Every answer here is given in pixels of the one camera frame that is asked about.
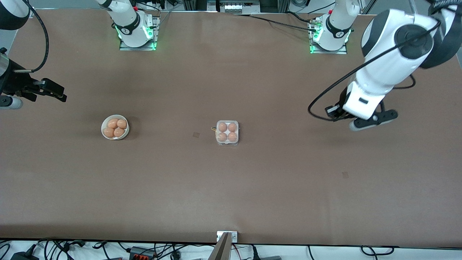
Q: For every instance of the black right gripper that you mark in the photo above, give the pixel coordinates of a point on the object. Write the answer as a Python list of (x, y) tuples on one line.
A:
[(14, 80)]

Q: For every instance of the metal table corner bracket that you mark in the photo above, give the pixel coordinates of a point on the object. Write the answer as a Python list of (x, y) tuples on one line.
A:
[(32, 11)]

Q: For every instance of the black box with orange connectors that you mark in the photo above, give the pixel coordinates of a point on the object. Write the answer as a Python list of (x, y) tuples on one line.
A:
[(139, 253)]

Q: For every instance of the grey power strip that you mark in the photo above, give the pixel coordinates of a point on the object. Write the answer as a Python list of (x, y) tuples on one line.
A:
[(234, 6)]

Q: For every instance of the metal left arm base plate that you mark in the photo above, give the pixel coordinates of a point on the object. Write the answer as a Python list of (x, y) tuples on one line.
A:
[(330, 52)]

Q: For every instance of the clear plastic egg box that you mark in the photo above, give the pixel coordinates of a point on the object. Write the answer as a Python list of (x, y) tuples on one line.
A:
[(227, 143)]

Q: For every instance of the black power adapter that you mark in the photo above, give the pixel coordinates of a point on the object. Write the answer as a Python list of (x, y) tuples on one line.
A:
[(22, 256)]

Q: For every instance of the grey camera post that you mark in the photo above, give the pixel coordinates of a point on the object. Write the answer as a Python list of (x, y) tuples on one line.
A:
[(221, 251)]

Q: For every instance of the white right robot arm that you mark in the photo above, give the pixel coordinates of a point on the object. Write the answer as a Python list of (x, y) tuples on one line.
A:
[(126, 21)]

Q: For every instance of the white round bowl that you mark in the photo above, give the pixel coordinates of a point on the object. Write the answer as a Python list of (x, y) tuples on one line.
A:
[(124, 134)]

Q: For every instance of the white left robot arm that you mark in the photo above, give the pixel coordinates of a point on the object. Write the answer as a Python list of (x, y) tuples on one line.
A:
[(379, 72)]

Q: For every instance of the black plug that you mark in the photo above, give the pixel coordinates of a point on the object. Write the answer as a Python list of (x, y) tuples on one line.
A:
[(253, 252)]

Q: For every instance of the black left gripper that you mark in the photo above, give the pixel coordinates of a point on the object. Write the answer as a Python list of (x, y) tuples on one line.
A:
[(336, 111)]

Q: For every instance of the silver camera mount bracket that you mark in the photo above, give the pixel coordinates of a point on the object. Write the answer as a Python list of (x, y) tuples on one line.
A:
[(234, 236)]

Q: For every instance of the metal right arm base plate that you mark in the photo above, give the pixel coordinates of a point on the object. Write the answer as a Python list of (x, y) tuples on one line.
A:
[(137, 48)]

